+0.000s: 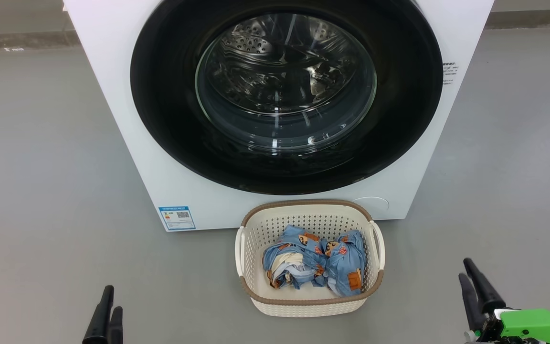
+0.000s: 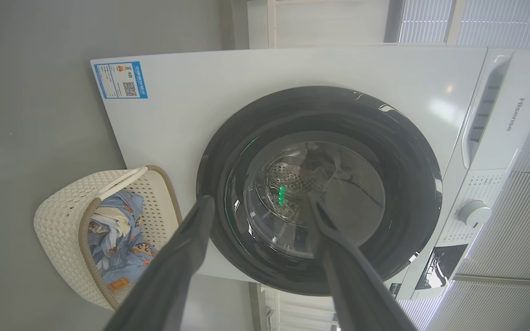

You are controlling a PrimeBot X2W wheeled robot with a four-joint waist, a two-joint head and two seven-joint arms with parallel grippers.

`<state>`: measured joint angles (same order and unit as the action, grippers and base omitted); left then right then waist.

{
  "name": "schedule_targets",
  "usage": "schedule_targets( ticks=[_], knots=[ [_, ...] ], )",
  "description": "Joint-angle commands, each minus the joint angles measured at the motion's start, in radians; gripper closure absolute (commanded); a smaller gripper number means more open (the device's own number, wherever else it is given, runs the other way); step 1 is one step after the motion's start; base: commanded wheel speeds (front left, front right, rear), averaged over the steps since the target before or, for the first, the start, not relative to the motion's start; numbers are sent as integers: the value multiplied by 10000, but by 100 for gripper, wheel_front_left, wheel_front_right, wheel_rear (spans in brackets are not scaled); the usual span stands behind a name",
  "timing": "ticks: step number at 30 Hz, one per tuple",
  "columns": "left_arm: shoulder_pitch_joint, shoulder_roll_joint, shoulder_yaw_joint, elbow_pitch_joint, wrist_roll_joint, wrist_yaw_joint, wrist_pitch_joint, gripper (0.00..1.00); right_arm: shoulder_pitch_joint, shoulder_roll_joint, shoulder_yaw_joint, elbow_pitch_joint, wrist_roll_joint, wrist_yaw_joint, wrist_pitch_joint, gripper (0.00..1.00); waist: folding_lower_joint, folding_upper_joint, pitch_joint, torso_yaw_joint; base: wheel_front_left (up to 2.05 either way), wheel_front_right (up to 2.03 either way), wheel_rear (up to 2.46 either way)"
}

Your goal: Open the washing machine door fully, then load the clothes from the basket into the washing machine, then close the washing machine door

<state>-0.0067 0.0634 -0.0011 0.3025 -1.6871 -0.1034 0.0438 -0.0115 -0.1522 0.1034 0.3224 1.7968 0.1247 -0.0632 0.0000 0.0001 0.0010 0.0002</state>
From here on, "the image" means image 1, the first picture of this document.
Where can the printed text sticker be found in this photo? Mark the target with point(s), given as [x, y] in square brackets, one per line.
[450, 72]

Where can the blue energy label sticker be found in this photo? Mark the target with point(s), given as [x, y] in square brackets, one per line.
[177, 217]

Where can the white round filter cover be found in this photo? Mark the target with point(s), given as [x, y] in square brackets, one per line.
[375, 203]

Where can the blue printed garment brown patch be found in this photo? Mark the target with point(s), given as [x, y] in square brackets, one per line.
[346, 263]

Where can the blue denim clothes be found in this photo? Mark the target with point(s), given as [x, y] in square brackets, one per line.
[299, 258]

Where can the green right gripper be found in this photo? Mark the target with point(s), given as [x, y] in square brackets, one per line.
[528, 327]

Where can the stainless steel washing machine drum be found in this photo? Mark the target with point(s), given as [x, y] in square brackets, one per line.
[265, 52]

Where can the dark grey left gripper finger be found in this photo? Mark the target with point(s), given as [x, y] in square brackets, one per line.
[99, 325]
[116, 329]

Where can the dark washing machine door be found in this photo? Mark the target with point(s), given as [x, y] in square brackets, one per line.
[170, 110]

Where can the cream perforated laundry basket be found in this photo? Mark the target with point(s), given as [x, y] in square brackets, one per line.
[275, 306]

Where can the white washing machine body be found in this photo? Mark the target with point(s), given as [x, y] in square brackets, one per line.
[112, 95]

